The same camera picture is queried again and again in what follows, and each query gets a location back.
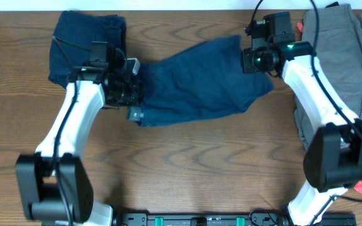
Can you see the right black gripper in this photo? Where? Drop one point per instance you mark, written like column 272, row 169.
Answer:
column 247, row 66

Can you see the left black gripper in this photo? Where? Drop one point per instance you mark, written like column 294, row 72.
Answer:
column 136, row 97

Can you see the dark blue shorts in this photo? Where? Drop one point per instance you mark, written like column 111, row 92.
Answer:
column 203, row 82

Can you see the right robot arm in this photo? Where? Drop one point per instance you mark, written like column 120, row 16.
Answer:
column 333, row 162

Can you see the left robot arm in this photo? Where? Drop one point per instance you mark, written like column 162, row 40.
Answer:
column 53, row 183

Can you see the folded dark navy shorts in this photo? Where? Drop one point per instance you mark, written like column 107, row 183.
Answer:
column 75, row 33

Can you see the grey shorts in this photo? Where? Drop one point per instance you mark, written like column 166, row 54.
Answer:
column 339, row 49

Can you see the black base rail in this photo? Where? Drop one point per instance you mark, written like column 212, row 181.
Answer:
column 257, row 217

